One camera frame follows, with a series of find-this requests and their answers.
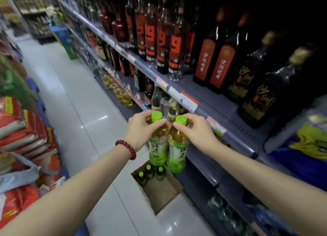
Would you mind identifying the person's left hand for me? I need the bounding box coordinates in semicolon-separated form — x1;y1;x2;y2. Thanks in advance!
124;110;167;152

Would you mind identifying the person's right hand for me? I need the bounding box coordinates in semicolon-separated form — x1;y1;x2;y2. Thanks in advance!
173;113;221;156

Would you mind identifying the person's left forearm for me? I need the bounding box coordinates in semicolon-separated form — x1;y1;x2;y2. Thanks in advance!
0;146;134;236

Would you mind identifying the person's right forearm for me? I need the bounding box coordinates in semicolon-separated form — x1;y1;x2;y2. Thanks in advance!
214;143;327;236

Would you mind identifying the clear glass liquor bottle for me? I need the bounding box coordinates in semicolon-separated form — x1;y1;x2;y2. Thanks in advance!
160;94;172;119
151;86;162;112
167;99;180;124

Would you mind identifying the row of shelf price tags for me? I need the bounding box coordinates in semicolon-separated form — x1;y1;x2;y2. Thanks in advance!
96;30;228;138

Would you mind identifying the dark sauce bottle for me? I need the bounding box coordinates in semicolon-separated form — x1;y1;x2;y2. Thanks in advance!
144;77;155;106
134;67;146;92

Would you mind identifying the grey metal shelf unit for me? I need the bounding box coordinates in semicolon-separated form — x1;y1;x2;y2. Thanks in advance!
52;0;327;236

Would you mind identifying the row of yellow oil bottles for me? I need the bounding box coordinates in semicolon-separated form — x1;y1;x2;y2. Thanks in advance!
98;66;134;107

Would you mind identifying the open cardboard box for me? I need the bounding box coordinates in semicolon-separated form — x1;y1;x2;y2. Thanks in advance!
131;160;183;215

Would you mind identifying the dark bottle with red label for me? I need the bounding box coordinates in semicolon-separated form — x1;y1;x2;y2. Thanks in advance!
207;12;250;95
193;7;226;87

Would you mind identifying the black bottle with gold cap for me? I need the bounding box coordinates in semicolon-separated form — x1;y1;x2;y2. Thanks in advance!
224;31;283;104
237;45;318;129

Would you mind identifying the row of orange label liquor bottles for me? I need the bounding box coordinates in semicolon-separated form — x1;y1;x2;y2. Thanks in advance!
125;0;200;81

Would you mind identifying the group of clear glass bottles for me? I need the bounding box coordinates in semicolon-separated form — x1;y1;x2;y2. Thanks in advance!
207;192;258;236

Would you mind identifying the dark red round bottle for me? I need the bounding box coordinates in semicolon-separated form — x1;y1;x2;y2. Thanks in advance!
100;7;114;35
112;11;129;43

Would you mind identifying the green box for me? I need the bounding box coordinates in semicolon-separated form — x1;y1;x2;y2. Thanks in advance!
62;44;79;60

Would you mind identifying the yellow and blue bag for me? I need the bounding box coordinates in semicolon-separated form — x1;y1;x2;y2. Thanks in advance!
268;114;327;191

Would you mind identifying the stack of red rice bags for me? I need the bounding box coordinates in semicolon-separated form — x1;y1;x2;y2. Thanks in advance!
0;96;67;230

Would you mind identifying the grey sack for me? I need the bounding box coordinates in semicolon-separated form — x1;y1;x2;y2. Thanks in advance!
0;151;59;194

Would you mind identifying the pile of green packets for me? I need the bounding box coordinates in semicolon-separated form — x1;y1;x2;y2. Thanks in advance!
0;32;37;109

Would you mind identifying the background goods shelf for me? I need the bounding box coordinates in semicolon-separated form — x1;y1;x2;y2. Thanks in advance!
5;0;58;45

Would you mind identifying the red bead bracelet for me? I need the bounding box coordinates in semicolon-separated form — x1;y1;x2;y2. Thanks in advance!
115;140;137;160

